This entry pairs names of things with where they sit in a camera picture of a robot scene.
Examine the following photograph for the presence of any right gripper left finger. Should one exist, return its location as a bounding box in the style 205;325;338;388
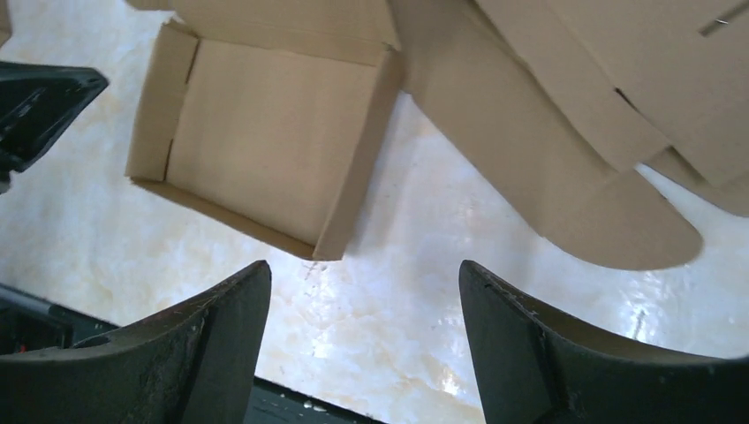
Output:
1;261;271;423

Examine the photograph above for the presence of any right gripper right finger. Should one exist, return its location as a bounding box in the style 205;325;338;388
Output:
458;260;748;423

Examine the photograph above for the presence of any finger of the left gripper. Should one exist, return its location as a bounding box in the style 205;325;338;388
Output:
1;62;110;173

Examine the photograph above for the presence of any brown cardboard box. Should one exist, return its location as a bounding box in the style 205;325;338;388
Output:
125;1;403;261

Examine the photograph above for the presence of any stack of brown cardboard blanks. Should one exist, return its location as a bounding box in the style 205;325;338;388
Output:
391;0;748;270

